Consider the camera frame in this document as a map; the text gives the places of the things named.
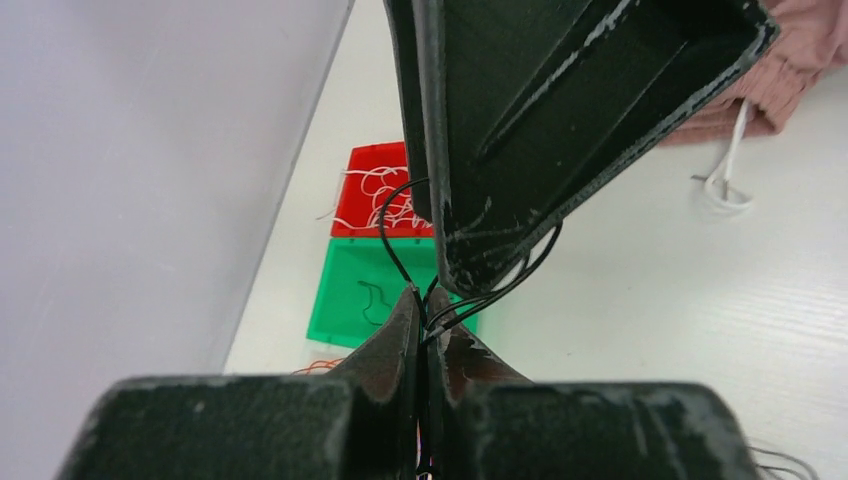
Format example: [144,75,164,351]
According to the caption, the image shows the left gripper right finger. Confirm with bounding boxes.
[423,287,758,479]

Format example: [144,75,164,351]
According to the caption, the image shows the pink cloth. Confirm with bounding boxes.
[661,0,847,146]

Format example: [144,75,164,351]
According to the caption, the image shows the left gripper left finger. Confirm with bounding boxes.
[58,288,421,479]

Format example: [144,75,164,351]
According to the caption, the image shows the green plastic bin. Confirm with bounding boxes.
[305,237,480,351]

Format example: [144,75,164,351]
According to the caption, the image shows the white drawstring cord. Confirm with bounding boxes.
[690,99,757,217]

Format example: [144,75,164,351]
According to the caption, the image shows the black cables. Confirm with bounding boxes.
[357,177,564,346]

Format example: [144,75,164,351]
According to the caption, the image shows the orange cables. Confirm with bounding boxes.
[291,357,346,378]

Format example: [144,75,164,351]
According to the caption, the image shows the white cables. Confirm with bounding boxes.
[316,165,425,230]

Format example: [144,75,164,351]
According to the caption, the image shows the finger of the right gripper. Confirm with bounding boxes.
[428,1,779,297]
[384,0,438,221]

